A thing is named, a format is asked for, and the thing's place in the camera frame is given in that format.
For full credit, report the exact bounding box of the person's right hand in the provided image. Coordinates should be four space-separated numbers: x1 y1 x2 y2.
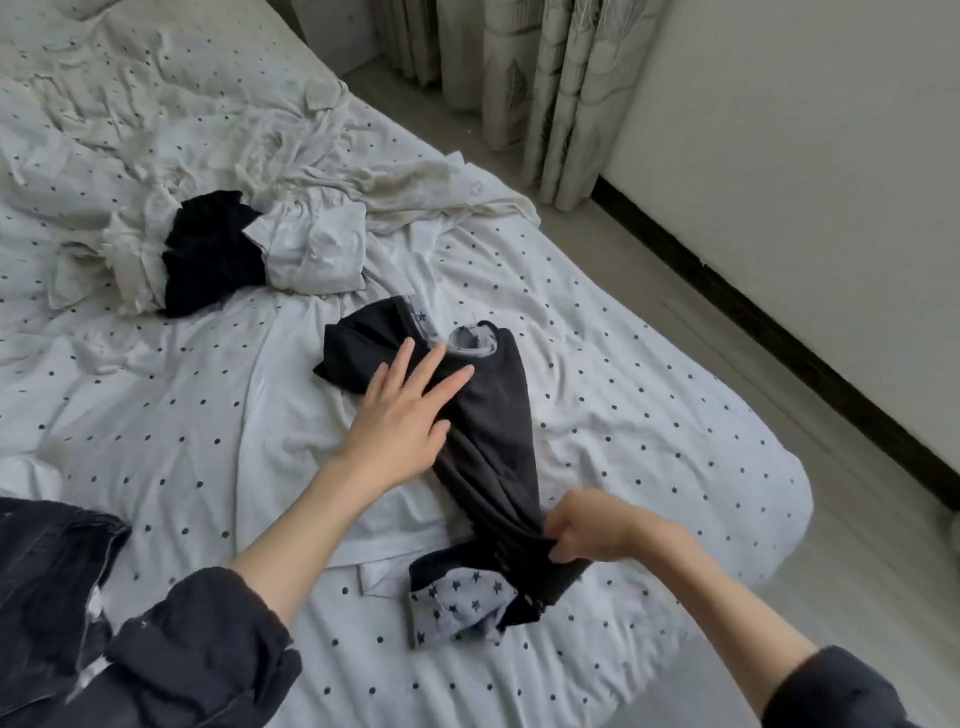
543 486 677 566

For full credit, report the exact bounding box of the person's left hand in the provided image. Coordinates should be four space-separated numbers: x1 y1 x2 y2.
333 336 477 497

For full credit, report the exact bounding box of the black star-trim graphic t-shirt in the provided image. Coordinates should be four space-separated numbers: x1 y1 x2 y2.
312 295 594 650

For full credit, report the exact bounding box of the white cartoon print t-shirt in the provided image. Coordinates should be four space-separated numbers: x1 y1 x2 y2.
232 192 467 599

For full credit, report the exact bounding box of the black garment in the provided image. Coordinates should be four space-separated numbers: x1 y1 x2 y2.
159 189 272 320

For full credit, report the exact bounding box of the cream bow-print blouse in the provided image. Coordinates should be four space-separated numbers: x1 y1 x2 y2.
45 150 272 317

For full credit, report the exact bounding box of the person's right forearm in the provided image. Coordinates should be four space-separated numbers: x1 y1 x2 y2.
645 517 924 728

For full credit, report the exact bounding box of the white dotted bed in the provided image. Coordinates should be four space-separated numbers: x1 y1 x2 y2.
0 0 815 728

